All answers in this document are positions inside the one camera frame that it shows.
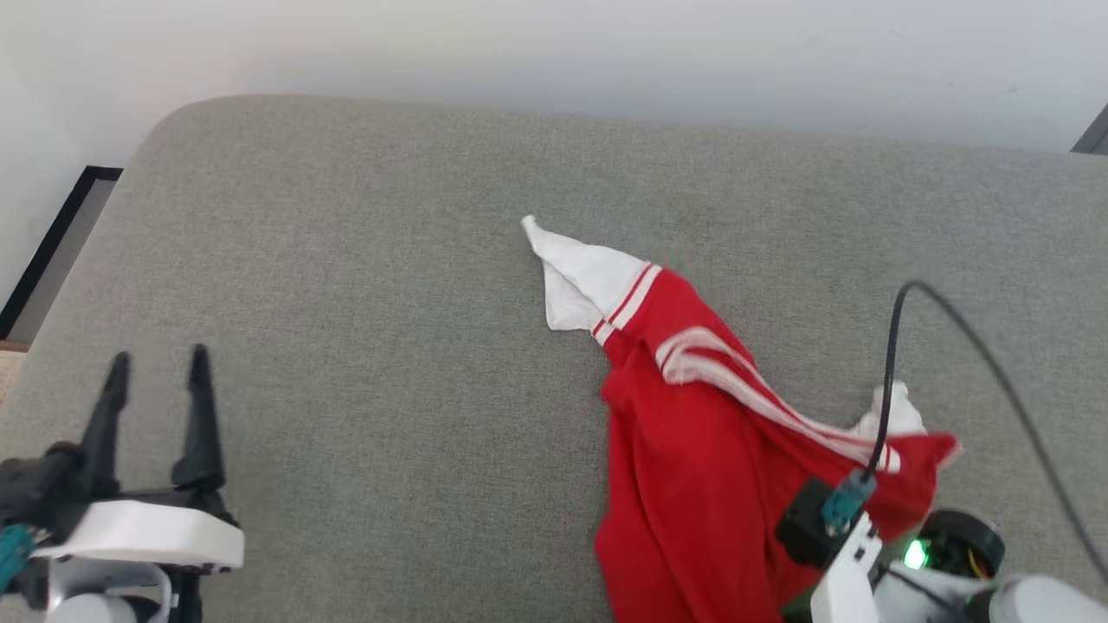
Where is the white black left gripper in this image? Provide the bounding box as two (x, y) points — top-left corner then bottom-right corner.
(30, 344), (247, 573)

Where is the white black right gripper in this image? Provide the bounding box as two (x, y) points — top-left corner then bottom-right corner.
(809, 510), (1006, 623)

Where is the red and white sports garment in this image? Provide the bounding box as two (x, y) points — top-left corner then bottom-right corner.
(521, 215), (963, 623)

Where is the black trim strip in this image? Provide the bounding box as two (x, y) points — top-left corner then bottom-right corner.
(0, 164), (124, 341)

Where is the grey fabric sofa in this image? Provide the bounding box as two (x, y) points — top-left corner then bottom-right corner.
(0, 93), (1108, 623)

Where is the dark grey panel edge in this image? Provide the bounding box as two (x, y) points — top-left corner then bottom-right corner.
(1071, 103), (1108, 157)

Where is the teal right camera connector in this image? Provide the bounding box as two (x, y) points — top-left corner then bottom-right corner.
(820, 469), (878, 538)

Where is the teal camera connector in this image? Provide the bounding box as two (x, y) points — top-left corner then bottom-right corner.
(820, 469), (878, 538)
(0, 523), (36, 594)

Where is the teal left camera connector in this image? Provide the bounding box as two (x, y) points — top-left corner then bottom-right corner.
(0, 523), (36, 594)

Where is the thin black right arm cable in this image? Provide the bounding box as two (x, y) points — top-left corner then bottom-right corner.
(864, 280), (1108, 583)

